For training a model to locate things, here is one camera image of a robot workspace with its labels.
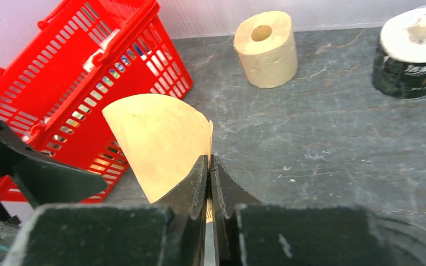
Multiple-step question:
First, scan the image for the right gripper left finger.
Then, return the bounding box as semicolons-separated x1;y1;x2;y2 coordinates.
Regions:
2;155;209;265

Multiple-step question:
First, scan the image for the brown paper coffee filter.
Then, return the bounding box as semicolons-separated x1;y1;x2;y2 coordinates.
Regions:
102;94;214;203

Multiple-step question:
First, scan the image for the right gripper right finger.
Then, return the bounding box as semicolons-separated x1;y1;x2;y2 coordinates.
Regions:
210;156;426;265

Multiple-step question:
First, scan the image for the black wrapped paper roll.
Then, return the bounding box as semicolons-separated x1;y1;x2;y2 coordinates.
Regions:
372;6;426;99

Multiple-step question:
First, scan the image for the red plastic shopping basket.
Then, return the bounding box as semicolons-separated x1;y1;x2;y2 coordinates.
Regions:
0;1;192;190

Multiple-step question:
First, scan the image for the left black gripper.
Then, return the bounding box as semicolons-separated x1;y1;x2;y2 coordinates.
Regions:
0;121;107;264

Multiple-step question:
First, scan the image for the beige paper roll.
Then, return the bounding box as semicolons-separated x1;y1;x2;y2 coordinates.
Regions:
234;11;298;89

